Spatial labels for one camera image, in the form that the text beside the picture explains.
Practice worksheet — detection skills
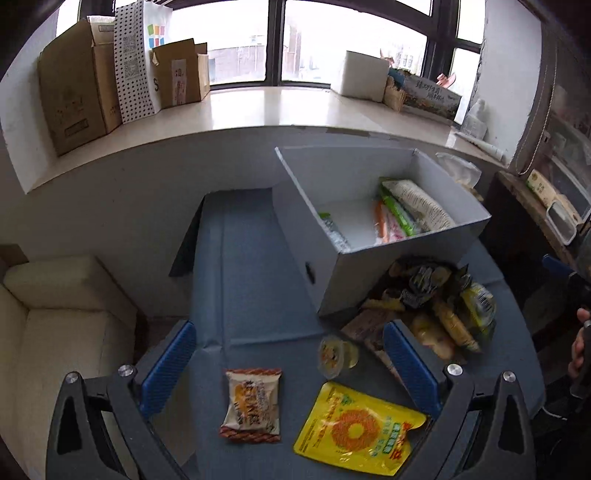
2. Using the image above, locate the long printed box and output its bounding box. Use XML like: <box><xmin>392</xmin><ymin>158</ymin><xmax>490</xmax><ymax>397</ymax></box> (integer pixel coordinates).
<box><xmin>399</xmin><ymin>69</ymin><xmax>464</xmax><ymax>121</ymax></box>

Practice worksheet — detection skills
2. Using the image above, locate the green snack packet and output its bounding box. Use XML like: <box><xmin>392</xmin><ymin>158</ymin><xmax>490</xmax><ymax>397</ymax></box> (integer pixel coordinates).
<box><xmin>379</xmin><ymin>194</ymin><xmax>423</xmax><ymax>238</ymax></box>

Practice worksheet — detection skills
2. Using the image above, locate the orange snack stick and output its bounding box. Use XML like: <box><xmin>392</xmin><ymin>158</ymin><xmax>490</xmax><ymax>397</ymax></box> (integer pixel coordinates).
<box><xmin>373</xmin><ymin>199</ymin><xmax>391</xmax><ymax>244</ymax></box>

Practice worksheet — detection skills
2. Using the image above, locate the clear packet with green top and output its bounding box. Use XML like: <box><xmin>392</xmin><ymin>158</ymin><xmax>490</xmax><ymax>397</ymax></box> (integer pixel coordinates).
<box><xmin>318</xmin><ymin>211</ymin><xmax>352</xmax><ymax>252</ymax></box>

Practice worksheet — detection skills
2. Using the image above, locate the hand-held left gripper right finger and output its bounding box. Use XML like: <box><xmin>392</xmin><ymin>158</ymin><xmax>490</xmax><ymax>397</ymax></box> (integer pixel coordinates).
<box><xmin>382</xmin><ymin>320</ymin><xmax>537</xmax><ymax>480</ymax></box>

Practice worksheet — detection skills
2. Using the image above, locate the woven basket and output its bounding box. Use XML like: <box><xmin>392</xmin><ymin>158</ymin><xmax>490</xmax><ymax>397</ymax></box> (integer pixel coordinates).
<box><xmin>383</xmin><ymin>76</ymin><xmax>407</xmax><ymax>112</ymax></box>

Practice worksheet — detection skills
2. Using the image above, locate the white window sill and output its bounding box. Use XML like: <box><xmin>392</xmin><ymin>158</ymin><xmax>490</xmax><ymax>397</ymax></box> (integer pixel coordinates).
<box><xmin>0</xmin><ymin>85</ymin><xmax>509</xmax><ymax>195</ymax></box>

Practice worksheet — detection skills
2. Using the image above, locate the patterned white noodle packet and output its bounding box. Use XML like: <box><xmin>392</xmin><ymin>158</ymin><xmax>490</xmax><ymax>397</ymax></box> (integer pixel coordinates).
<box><xmin>381</xmin><ymin>178</ymin><xmax>458</xmax><ymax>234</ymax></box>

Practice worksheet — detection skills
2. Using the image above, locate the blue tablecloth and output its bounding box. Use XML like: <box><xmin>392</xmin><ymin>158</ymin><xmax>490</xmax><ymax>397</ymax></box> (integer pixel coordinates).
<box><xmin>168</xmin><ymin>188</ymin><xmax>546</xmax><ymax>480</ymax></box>

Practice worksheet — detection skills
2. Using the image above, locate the pile of snack packets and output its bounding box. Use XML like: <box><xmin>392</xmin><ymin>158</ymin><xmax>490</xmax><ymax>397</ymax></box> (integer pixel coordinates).
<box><xmin>342</xmin><ymin>256</ymin><xmax>498</xmax><ymax>370</ymax></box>

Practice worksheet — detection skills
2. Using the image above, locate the small open cardboard box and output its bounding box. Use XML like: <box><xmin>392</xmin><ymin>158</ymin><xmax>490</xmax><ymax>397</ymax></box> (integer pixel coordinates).
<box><xmin>150</xmin><ymin>39</ymin><xmax>211</xmax><ymax>109</ymax></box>

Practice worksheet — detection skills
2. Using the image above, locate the orange and white snack packet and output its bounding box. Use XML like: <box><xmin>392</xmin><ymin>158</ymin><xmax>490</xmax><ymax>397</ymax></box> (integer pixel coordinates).
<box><xmin>219</xmin><ymin>368</ymin><xmax>283</xmax><ymax>445</ymax></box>

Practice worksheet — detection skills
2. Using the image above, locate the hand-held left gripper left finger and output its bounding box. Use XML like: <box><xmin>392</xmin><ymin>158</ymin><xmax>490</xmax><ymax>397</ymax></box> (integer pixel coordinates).
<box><xmin>46</xmin><ymin>318</ymin><xmax>199</xmax><ymax>480</ymax></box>

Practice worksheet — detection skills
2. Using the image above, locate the white foam box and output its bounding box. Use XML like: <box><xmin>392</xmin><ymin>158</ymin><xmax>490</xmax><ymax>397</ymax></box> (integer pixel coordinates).
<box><xmin>339</xmin><ymin>50</ymin><xmax>391</xmax><ymax>103</ymax></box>

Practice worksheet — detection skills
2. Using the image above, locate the yellow snack packet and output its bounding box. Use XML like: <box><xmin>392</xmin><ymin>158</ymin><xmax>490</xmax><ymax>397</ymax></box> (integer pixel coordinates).
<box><xmin>293</xmin><ymin>381</ymin><xmax>428</xmax><ymax>477</ymax></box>

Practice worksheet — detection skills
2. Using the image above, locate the large brown cardboard box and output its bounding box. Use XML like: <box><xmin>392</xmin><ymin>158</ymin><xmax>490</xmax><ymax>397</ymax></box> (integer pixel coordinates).
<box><xmin>38</xmin><ymin>18</ymin><xmax>123</xmax><ymax>157</ymax></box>

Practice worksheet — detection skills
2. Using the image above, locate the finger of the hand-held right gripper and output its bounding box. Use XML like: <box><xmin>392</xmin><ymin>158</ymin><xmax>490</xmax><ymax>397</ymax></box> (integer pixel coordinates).
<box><xmin>542</xmin><ymin>254</ymin><xmax>575</xmax><ymax>278</ymax></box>

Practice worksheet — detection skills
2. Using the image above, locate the clear plastic container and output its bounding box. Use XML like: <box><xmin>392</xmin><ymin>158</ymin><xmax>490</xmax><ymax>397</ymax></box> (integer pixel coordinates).
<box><xmin>546</xmin><ymin>202</ymin><xmax>579</xmax><ymax>245</ymax></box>

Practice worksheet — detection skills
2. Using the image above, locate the dark wooden shelf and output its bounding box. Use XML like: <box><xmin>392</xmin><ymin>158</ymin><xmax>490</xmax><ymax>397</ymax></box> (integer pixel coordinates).
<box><xmin>494</xmin><ymin>170</ymin><xmax>591</xmax><ymax>278</ymax></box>

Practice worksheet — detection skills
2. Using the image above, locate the cream carton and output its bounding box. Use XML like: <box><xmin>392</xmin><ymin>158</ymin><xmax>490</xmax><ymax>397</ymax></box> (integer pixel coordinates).
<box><xmin>526</xmin><ymin>169</ymin><xmax>563</xmax><ymax>209</ymax></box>

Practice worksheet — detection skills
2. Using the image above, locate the cream sofa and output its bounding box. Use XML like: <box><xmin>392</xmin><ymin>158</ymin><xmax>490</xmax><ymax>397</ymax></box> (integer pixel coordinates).
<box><xmin>0</xmin><ymin>256</ymin><xmax>139</xmax><ymax>480</ymax></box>

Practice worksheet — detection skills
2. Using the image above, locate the person's right hand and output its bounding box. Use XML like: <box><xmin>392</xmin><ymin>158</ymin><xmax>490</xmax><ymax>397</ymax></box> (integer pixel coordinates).
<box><xmin>568</xmin><ymin>308</ymin><xmax>591</xmax><ymax>380</ymax></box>

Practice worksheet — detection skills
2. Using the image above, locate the black window frame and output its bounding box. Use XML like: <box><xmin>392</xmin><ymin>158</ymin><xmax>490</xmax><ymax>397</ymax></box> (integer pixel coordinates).
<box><xmin>55</xmin><ymin>0</ymin><xmax>490</xmax><ymax>90</ymax></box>

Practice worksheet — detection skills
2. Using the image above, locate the round jelly cup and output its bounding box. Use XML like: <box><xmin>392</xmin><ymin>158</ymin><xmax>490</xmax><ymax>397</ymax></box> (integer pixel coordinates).
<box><xmin>318</xmin><ymin>336</ymin><xmax>360</xmax><ymax>374</ymax></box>

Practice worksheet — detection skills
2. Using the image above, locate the polka dot paper bag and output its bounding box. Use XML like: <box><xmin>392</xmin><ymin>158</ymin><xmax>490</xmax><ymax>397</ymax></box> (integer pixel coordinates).
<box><xmin>113</xmin><ymin>0</ymin><xmax>174</xmax><ymax>124</ymax></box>

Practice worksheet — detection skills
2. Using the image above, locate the white tube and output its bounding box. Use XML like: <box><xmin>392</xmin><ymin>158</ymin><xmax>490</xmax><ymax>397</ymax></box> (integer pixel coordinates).
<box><xmin>455</xmin><ymin>131</ymin><xmax>506</xmax><ymax>160</ymax></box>

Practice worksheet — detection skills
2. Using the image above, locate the white cardboard box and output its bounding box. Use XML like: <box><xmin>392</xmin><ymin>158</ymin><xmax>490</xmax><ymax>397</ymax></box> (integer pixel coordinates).
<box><xmin>272</xmin><ymin>147</ymin><xmax>491</xmax><ymax>317</ymax></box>

